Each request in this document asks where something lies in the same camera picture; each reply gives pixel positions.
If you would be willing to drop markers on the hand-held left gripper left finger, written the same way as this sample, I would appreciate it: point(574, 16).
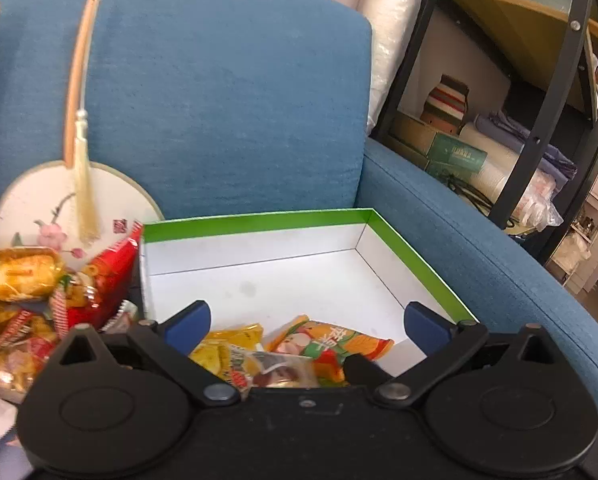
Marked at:
point(194, 317)

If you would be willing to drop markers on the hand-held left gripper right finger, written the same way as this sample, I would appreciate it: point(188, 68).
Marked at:
point(424, 325)

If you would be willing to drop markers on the yellow snack packet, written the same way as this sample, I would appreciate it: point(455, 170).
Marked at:
point(224, 347)

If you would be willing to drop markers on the red snack packet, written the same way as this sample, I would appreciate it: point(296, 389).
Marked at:
point(111, 275)

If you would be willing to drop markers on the green and white cardboard box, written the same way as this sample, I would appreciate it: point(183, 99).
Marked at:
point(279, 270)

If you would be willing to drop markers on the clear packet with dark snack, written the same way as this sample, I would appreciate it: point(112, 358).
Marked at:
point(279, 372)

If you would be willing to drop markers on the orange snack packet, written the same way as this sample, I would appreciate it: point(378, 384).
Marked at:
point(324, 342)

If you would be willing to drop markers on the yellow corn packet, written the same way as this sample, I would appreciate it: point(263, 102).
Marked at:
point(24, 272)

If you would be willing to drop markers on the pile of mixed snack packets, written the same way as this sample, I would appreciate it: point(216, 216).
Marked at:
point(9, 340)

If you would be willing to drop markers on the clear plastic bag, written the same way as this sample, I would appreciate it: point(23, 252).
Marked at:
point(539, 205)

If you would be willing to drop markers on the white paper roll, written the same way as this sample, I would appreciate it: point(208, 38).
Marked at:
point(494, 170)

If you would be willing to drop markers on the teal green box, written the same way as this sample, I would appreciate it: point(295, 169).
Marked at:
point(456, 155)

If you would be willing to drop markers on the kraft cardboard box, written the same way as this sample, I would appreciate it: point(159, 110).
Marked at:
point(414, 132)

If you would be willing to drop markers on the round painted fan with tassel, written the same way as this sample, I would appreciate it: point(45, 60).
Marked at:
point(39, 195)

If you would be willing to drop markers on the purple cloth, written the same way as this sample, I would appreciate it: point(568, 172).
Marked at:
point(509, 127)

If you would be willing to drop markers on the striped knitted item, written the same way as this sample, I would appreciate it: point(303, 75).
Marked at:
point(444, 105)

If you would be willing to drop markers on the blue fabric sofa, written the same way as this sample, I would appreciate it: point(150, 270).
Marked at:
point(204, 85)

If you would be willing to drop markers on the black metal shelf rack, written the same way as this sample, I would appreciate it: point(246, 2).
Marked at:
point(563, 60)

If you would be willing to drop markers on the bubble wrap roll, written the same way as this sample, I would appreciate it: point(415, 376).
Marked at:
point(394, 20)

